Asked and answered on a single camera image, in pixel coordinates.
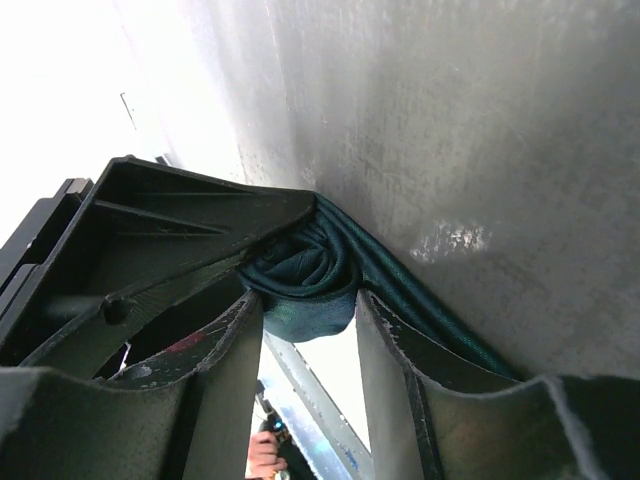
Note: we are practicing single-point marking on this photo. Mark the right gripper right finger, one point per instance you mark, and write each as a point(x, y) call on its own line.
point(434, 415)

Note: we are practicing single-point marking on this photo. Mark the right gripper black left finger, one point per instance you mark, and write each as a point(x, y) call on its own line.
point(184, 413)

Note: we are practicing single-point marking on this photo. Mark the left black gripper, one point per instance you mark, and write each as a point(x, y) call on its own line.
point(93, 265)

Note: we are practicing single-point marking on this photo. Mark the dark teal necktie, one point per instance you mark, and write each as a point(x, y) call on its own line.
point(309, 278)

